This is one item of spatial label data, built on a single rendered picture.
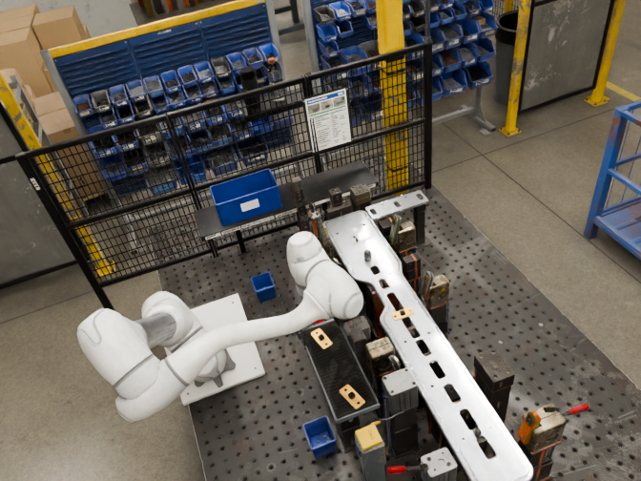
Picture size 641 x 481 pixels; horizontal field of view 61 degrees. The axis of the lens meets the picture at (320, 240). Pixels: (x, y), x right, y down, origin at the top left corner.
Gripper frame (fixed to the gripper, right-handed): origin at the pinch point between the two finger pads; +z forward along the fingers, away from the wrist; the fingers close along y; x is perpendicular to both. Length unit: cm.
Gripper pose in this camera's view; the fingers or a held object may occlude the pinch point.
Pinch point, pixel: (320, 330)
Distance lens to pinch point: 182.7
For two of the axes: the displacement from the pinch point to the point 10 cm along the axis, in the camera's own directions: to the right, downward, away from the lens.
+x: -5.3, -5.1, 6.8
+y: 8.4, -4.4, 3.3
